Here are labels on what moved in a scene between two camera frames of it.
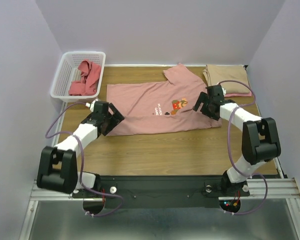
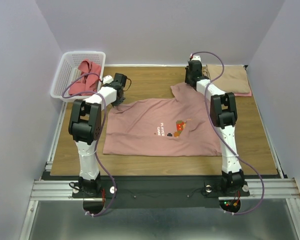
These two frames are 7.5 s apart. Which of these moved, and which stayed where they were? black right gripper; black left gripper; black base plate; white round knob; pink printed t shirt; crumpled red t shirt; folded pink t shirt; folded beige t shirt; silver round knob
Moved: black right gripper; pink printed t shirt; black left gripper
Stayed: folded pink t shirt; black base plate; folded beige t shirt; silver round knob; crumpled red t shirt; white round knob
